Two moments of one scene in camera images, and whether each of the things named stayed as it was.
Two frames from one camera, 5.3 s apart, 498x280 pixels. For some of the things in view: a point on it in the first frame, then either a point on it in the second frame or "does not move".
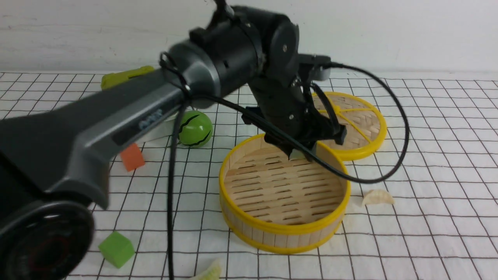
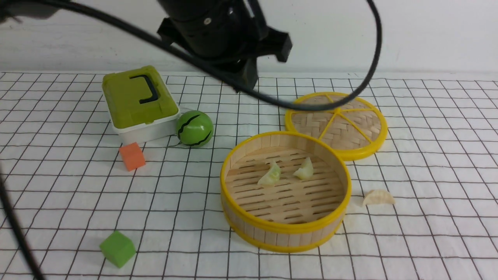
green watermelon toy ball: [196, 130] does not move
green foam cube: [116, 249] does not move
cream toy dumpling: [376, 195] does not move
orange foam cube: [132, 157] does not move
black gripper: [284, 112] -> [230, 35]
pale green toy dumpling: [296, 154] -> [306, 171]
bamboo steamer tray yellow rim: [271, 203] does not move
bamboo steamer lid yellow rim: [366, 131] does not move
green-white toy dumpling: [213, 273] -> [272, 176]
